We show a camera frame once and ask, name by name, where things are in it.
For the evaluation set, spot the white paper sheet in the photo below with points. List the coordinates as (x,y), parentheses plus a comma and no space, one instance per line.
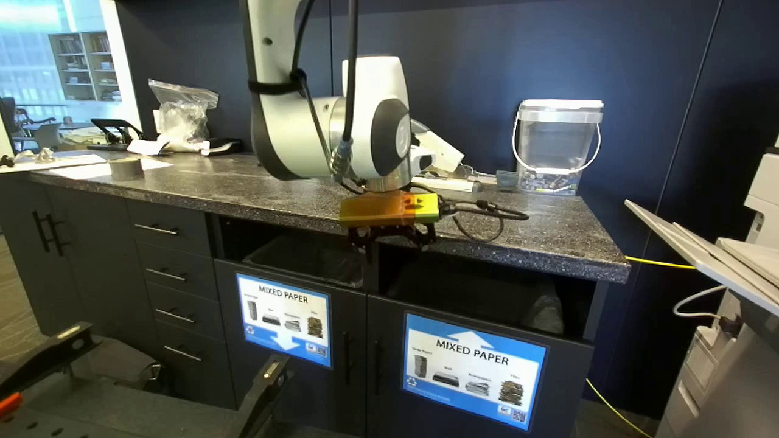
(82,172)
(41,161)

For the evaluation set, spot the dark recycling bin cabinet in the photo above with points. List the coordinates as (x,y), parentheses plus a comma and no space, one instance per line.
(367,416)

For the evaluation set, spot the black trash bin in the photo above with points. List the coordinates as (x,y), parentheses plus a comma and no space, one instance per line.
(309,258)
(520,304)

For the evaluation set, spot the blue label with down arrow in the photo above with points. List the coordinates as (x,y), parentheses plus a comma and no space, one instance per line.
(284,320)

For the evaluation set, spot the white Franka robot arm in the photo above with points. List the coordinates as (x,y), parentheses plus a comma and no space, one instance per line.
(281,122)

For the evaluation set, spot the clear plastic bag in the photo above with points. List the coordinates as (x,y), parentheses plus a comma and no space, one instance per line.
(184,113)

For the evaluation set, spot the white office printer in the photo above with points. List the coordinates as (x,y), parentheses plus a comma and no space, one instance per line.
(731,374)

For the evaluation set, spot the background shelving unit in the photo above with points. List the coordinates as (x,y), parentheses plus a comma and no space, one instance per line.
(82,68)

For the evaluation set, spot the blue label with up arrow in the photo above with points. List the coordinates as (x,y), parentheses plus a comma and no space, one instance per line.
(475,374)

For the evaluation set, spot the black office chair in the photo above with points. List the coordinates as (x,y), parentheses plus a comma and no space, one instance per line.
(122,404)

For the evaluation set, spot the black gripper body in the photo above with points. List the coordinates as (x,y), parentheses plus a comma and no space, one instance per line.
(391,229)

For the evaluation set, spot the dark drawer cabinet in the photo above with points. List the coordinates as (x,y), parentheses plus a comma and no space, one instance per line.
(98,268)

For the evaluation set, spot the white folded paper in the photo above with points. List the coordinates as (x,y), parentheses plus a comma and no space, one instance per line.
(149,146)

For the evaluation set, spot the black desk tray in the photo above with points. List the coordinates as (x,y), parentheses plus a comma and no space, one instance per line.
(114,128)

